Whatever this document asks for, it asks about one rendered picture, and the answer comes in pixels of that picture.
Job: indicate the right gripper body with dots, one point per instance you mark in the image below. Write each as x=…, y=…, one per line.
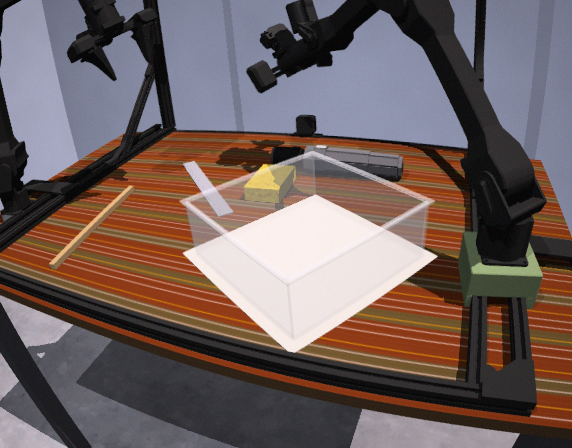
x=102, y=14

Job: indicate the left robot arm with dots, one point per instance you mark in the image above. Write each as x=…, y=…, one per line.
x=496, y=166

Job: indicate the white flat bar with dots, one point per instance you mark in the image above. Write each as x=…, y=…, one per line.
x=198, y=176

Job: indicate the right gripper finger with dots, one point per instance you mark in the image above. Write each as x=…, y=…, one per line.
x=103, y=64
x=142, y=37

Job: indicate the light orange wooden stick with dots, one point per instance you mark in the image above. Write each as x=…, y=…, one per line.
x=72, y=246

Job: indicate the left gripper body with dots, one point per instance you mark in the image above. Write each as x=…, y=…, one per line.
x=263, y=77

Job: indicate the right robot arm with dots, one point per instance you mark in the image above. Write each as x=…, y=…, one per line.
x=13, y=153

